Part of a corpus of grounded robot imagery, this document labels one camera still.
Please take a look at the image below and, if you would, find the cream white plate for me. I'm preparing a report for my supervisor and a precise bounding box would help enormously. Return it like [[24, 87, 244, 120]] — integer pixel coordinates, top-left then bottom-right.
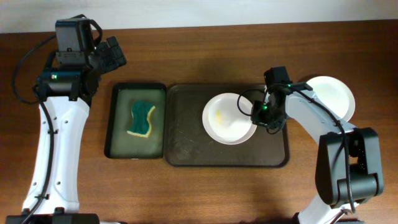
[[202, 93, 257, 145]]

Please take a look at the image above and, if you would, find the white plate with yellow stain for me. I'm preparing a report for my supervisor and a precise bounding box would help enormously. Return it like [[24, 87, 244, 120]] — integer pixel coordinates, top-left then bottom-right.
[[307, 76, 356, 121]]

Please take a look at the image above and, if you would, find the green and yellow sponge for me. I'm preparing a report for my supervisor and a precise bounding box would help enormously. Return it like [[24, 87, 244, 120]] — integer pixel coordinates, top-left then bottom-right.
[[127, 101, 155, 138]]

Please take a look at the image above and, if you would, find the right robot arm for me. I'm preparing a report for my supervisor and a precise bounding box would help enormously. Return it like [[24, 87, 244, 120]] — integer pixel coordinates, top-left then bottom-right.
[[250, 83, 384, 223]]

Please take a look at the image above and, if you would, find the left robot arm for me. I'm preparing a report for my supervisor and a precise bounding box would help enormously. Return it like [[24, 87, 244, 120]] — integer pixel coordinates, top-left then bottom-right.
[[6, 37, 127, 223]]

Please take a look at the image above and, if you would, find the dark green water tray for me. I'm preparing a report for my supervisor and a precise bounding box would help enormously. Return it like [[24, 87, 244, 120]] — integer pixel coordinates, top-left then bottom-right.
[[104, 83, 167, 159]]

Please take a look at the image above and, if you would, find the brown serving tray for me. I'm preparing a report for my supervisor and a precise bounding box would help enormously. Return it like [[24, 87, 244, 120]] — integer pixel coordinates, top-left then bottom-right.
[[164, 84, 290, 168]]

